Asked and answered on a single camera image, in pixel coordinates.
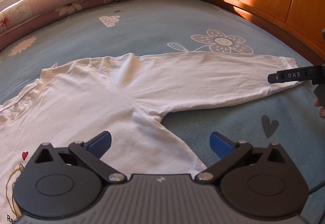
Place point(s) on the blue floral bed sheet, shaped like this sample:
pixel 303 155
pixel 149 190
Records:
pixel 155 27

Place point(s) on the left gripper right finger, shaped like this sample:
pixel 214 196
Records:
pixel 262 183

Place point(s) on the white long sleeve shirt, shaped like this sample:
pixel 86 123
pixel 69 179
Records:
pixel 128 96

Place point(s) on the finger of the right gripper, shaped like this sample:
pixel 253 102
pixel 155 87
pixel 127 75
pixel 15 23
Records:
pixel 283 77

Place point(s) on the person right hand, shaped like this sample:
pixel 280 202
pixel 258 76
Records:
pixel 322 109

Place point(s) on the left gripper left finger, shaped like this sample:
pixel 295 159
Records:
pixel 58 183

